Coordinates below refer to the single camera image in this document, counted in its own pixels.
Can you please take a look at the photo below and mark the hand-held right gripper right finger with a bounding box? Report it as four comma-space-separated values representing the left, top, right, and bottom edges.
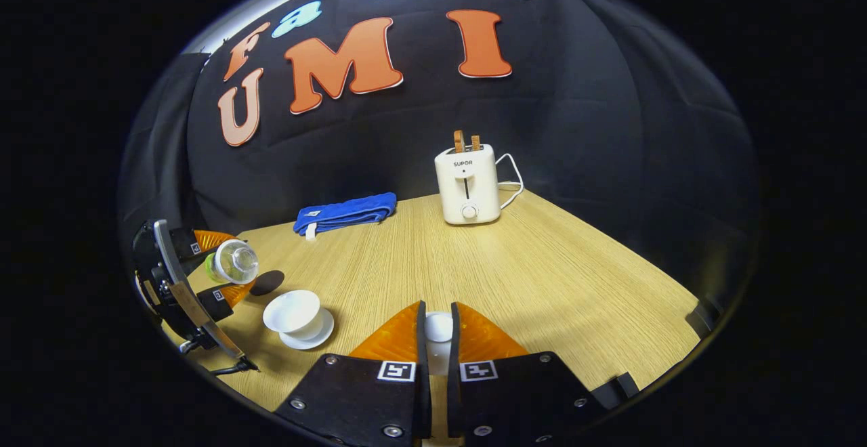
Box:
446, 301, 606, 447

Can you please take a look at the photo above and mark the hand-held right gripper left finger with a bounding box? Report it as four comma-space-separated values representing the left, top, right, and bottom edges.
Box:
274, 300, 432, 447

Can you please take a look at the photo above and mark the clear water bottle green label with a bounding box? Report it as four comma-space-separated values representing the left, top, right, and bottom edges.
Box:
205, 239, 259, 285

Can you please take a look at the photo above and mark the dark round coaster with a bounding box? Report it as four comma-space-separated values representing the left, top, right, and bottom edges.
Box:
249, 270, 286, 297

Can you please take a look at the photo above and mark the white teacup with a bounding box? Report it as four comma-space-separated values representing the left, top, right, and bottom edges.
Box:
263, 290, 321, 334

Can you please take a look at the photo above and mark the white saucer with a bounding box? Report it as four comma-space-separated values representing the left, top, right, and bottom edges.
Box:
279, 307, 335, 351

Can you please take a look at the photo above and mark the blue folded towel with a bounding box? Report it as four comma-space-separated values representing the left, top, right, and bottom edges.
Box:
293, 192, 398, 240

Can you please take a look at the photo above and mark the white toaster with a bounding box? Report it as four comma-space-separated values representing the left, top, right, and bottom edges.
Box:
434, 144, 502, 226

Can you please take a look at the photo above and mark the black table edge clamp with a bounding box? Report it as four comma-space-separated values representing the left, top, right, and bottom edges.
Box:
589, 372, 641, 408
686, 298, 719, 337

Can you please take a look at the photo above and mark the black backdrop cloth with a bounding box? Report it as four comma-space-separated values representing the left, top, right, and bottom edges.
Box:
117, 0, 763, 312

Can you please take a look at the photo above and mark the white toaster power cord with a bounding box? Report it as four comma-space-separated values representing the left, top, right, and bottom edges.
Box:
496, 154, 525, 209

